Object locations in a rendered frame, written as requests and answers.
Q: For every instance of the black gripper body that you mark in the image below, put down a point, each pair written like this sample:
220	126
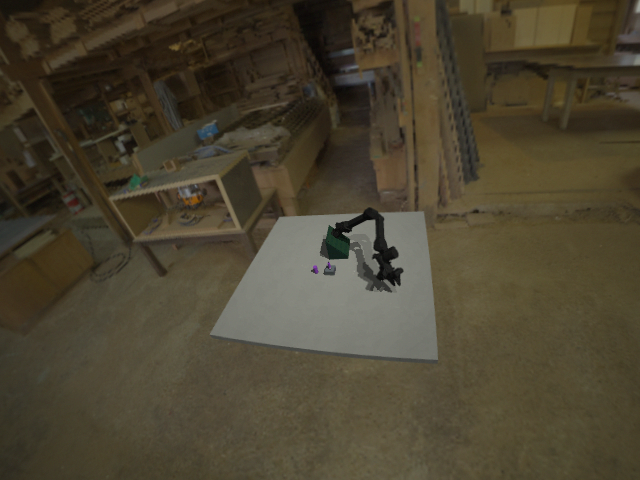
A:
395	272

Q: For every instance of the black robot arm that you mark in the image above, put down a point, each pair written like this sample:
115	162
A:
380	245

